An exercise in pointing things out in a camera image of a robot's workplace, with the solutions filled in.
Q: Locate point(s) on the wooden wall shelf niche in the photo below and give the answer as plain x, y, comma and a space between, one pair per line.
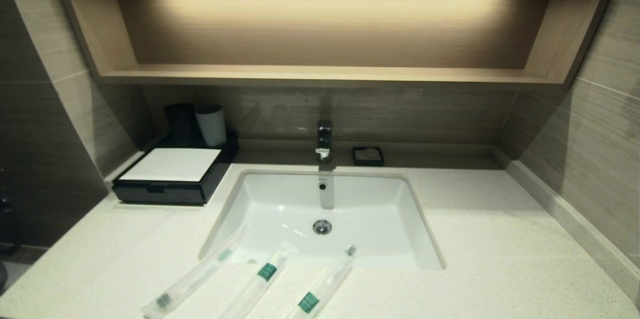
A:
325, 76

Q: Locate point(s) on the green-banded pack, grey-bristled toothbrush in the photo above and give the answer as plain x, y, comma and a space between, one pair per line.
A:
325, 284

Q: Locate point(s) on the black amenity box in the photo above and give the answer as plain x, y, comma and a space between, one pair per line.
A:
220, 169

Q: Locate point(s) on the black soap dish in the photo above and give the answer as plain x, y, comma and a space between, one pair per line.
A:
357, 159

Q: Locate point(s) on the chrome faucet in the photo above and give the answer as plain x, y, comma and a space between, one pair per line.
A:
324, 139

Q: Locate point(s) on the green-banded pack, white tube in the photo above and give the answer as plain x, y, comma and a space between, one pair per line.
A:
260, 281

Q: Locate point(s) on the round soap bar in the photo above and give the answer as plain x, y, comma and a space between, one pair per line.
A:
370, 152

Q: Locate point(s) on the white card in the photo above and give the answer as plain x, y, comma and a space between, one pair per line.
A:
172, 165

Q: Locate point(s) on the white cup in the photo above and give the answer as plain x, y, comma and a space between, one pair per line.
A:
212, 126

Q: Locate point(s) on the clear pack with dark toothbrush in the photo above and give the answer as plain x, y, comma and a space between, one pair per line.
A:
192, 279

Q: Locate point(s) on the chrome sink drain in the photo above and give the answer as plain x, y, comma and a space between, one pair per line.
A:
322, 227

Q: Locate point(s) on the white sink basin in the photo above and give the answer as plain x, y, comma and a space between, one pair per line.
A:
370, 219

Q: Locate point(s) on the black cup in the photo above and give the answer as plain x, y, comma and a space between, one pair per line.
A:
180, 124

